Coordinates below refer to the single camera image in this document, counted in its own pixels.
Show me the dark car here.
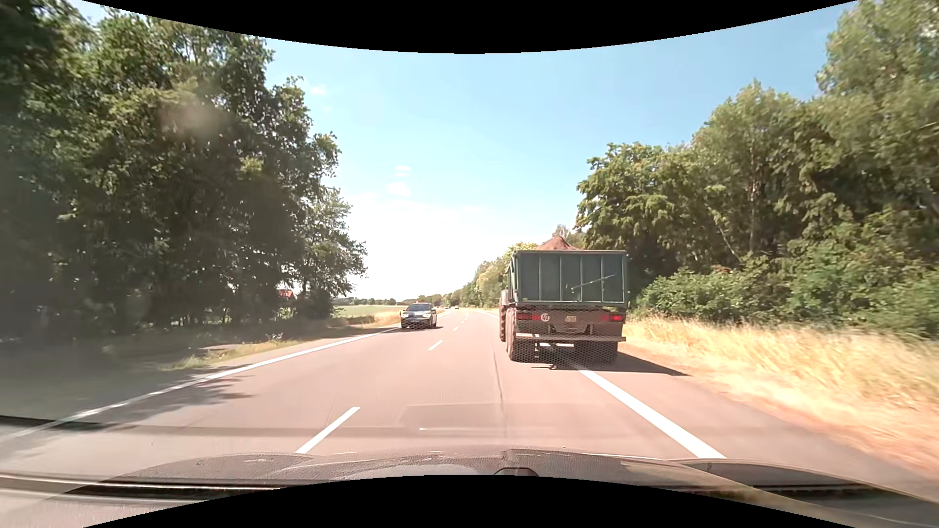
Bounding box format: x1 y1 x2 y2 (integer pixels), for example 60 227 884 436
400 302 439 330

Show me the green tipper lorry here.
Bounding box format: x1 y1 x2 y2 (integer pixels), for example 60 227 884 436
498 236 630 365

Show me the green field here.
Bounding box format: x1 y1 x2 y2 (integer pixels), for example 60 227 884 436
334 304 406 318

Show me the grey asphalt road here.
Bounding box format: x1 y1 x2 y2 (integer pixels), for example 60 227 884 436
0 307 939 507

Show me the car's own bonnet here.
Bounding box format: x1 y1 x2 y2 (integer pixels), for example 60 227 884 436
0 447 939 528

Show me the row of trees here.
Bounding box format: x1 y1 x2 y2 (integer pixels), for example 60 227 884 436
440 0 939 338

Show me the wood of tall trees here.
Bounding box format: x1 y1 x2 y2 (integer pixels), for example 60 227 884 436
0 0 368 342

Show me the shaded grass verge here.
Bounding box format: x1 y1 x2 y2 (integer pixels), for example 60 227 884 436
0 311 404 422

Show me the dry grass verge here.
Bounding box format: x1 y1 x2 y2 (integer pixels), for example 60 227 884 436
469 308 939 474

